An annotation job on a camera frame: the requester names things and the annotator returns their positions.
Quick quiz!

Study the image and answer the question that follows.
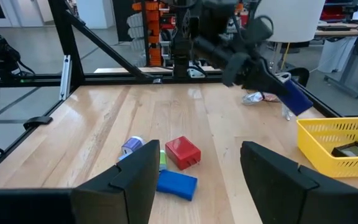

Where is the orange parts rack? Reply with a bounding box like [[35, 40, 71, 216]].
[[132, 0, 167, 67]]

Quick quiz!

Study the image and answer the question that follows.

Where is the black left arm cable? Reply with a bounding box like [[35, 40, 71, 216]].
[[231, 14, 275, 43]]

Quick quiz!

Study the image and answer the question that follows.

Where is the clear plastic wrapper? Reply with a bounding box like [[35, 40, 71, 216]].
[[241, 91, 294, 121]]

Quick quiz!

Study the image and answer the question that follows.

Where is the purple and white charger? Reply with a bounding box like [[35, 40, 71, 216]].
[[121, 135, 146, 156]]

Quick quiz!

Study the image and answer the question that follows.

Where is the green and white charger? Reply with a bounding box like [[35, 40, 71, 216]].
[[158, 149, 168, 172]]

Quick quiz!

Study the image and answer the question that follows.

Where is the navy blue power bank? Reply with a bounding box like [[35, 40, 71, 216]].
[[277, 79, 314, 116]]

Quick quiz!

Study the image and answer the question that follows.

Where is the black charger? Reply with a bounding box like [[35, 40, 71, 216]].
[[331, 141, 358, 158]]

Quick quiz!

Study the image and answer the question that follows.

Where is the white arm base bracket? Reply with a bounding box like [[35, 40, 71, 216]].
[[186, 60, 208, 78]]

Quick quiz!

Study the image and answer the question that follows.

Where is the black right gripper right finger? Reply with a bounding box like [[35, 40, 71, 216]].
[[240, 141, 358, 224]]

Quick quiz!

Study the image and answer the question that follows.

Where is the table lamp white shade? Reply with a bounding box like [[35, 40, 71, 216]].
[[255, 0, 326, 74]]

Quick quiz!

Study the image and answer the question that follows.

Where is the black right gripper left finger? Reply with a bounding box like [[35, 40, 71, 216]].
[[71, 139, 161, 224]]

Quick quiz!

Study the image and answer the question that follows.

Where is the blue rectangular power bank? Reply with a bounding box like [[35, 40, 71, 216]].
[[156, 169, 198, 202]]

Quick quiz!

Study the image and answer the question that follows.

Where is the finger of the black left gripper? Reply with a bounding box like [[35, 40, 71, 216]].
[[243, 58, 289, 97]]

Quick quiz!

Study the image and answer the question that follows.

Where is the black table edge clamp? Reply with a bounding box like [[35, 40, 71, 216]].
[[22, 116, 54, 131]]

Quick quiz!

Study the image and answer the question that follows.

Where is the large red charger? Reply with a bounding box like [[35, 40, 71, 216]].
[[165, 136, 202, 171]]

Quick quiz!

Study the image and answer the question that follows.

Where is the yellow plastic basket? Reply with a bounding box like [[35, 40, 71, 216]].
[[296, 116, 358, 179]]

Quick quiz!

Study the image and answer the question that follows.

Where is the yellow cable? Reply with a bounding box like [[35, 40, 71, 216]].
[[280, 42, 291, 71]]

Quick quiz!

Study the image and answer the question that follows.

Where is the silver aluminium bracket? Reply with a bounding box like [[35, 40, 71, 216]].
[[59, 55, 72, 101]]

